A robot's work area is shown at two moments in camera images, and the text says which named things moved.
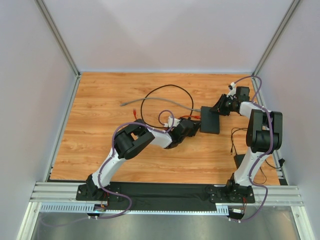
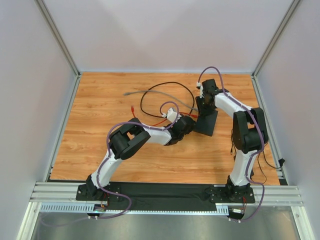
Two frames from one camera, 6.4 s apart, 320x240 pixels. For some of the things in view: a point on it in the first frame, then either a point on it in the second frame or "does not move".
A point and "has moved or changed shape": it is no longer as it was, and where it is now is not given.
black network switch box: (209, 121) has moved or changed shape
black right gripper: (222, 104) to (204, 107)
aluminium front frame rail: (66, 192) does not move
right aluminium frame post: (292, 8) does not move
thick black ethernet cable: (159, 87) to (163, 82)
